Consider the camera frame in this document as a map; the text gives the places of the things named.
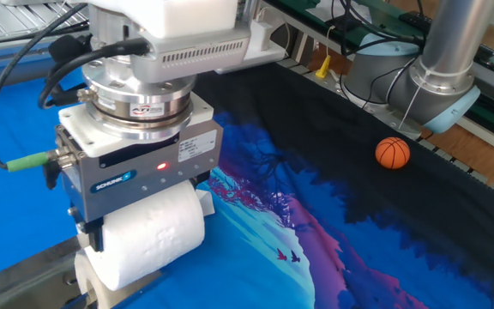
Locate silver Schunk gripper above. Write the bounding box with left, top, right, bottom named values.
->
left=53, top=92, right=225, bottom=252

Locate white toilet paper roll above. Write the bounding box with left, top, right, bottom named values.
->
left=74, top=179, right=214, bottom=309

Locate chrome toilet paper holder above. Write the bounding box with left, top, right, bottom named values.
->
left=0, top=235, right=162, bottom=309

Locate blue mountain print cloth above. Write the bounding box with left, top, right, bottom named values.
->
left=0, top=62, right=494, bottom=309

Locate white plug adapter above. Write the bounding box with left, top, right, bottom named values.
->
left=249, top=19, right=274, bottom=52

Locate yellow object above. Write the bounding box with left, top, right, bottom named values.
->
left=315, top=53, right=332, bottom=81

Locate small orange basketball toy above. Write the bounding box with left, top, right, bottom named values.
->
left=374, top=136, right=412, bottom=171

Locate small black device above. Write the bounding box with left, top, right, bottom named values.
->
left=326, top=15, right=362, bottom=32

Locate thick black plug cable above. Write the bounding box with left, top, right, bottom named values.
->
left=37, top=37, right=152, bottom=111

